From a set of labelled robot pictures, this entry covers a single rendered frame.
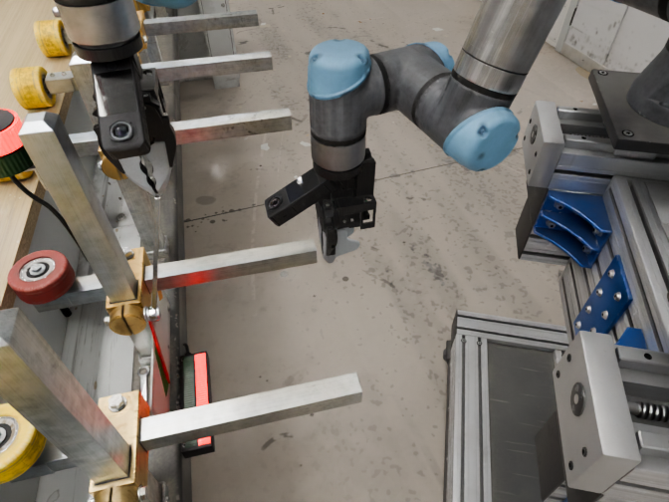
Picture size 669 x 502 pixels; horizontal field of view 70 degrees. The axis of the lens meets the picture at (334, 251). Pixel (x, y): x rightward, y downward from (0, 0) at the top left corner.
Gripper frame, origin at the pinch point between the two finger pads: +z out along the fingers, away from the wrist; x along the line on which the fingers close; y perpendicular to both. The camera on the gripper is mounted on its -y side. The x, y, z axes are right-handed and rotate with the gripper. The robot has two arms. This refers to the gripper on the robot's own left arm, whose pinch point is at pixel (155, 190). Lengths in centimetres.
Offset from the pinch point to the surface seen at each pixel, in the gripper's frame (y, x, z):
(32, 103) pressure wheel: 45, 27, 8
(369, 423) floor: 3, -37, 101
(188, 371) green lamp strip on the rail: -10.3, 2.4, 30.3
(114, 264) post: -7.1, 6.7, 5.8
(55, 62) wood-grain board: 70, 28, 10
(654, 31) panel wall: 161, -241, 63
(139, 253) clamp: 2.1, 6.0, 13.4
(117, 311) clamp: -8.8, 8.6, 13.5
